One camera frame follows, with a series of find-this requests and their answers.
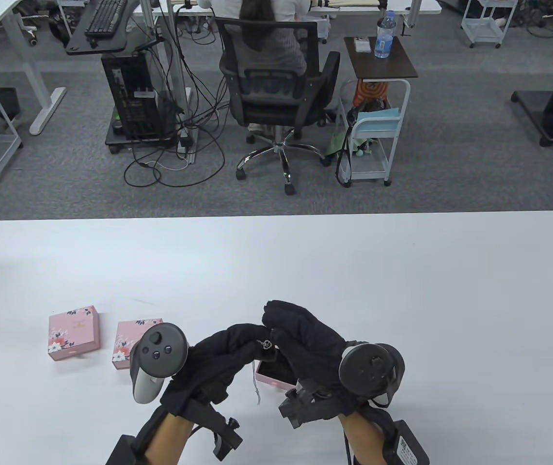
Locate person's left hand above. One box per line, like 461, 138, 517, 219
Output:
160, 324, 277, 417

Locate person's right hand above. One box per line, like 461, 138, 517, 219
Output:
262, 300, 364, 416

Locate silver chain necklace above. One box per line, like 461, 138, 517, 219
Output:
252, 338, 275, 403

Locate pink floral jewelry box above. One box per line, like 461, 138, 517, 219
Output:
112, 318, 164, 371
47, 305, 101, 362
255, 351, 301, 390

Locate black VR controller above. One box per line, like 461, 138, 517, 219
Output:
338, 341, 405, 407
130, 323, 190, 404

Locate person's right forearm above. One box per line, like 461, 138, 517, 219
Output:
342, 412, 388, 465

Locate person's left forearm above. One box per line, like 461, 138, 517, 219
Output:
145, 412, 194, 465

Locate black labelled wrist sensor box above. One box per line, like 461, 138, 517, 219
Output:
383, 420, 429, 465

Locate green bag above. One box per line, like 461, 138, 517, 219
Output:
327, 130, 354, 156

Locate grey power strip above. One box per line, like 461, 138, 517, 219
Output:
177, 127, 194, 158

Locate black mesh office chair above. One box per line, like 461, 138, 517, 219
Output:
213, 18, 341, 195

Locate light blue folder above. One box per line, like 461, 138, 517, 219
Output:
356, 108, 401, 134

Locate black wheeled computer platform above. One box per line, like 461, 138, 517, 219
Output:
105, 107, 180, 155

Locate orange patterned bag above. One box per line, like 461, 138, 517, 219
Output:
353, 80, 391, 107

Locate black computer tower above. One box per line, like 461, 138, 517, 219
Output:
101, 51, 173, 141

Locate brown side table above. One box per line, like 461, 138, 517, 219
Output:
344, 36, 418, 79

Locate clear water bottle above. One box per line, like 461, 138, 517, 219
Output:
374, 10, 397, 59

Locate white desk with metal legs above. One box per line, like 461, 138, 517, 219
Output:
141, 0, 442, 163

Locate black keyboard tray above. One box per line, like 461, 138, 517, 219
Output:
65, 0, 141, 55

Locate black keyboard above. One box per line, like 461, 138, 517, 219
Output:
84, 0, 126, 38

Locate black backpack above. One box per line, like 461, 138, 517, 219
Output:
48, 0, 78, 47

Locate white chair base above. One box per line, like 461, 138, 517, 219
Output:
0, 24, 39, 47

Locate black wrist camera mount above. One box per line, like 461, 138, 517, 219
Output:
191, 387, 244, 461
279, 380, 354, 429

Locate black floor cables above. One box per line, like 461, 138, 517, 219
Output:
124, 29, 231, 188

